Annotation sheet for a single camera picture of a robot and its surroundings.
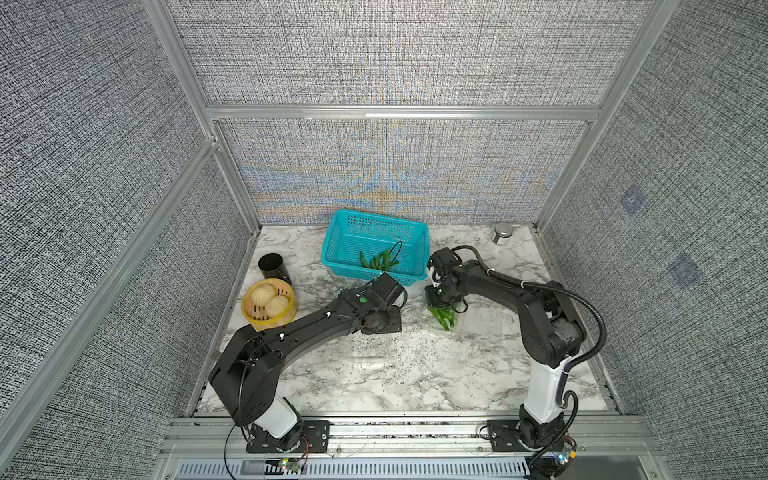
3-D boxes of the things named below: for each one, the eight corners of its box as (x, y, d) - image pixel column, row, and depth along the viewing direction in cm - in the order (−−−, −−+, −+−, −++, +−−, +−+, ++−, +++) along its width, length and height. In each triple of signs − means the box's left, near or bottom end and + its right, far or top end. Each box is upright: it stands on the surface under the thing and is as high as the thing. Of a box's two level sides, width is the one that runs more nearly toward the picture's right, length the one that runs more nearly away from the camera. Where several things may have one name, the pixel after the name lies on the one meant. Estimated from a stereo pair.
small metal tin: (493, 245, 114) (496, 238, 110) (488, 229, 119) (491, 222, 116) (512, 245, 114) (516, 238, 110) (506, 229, 119) (510, 222, 116)
